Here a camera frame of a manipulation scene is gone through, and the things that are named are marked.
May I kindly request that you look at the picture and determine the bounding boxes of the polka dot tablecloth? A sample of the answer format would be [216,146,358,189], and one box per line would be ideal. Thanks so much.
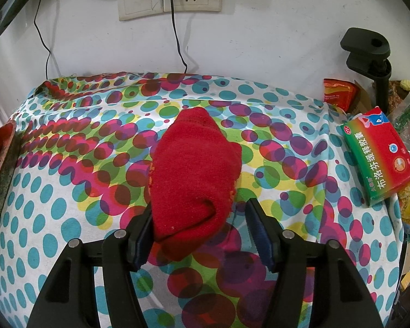
[0,71,410,328]

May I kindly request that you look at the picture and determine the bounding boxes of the red round tray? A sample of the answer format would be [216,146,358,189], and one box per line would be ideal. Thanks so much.
[0,121,22,251]

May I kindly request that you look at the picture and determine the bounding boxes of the black adapter cable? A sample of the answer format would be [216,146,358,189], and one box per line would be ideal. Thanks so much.
[169,0,189,75]

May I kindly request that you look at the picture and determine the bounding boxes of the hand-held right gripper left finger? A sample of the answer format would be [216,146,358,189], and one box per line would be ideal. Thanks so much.
[27,208,155,328]

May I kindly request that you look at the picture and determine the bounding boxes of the black television cable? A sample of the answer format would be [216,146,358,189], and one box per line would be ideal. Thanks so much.
[33,0,52,80]

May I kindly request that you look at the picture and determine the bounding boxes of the black clamp stand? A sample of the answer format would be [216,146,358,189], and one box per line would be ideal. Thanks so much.
[339,27,394,117]

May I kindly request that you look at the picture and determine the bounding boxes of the red snack packet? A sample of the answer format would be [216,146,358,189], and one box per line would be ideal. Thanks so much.
[323,77,360,113]

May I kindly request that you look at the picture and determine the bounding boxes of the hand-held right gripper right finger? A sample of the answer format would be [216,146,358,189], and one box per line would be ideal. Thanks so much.
[245,198,385,328]

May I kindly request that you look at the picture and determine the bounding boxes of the red green medicine box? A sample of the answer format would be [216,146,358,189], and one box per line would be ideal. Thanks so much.
[341,106,410,209]

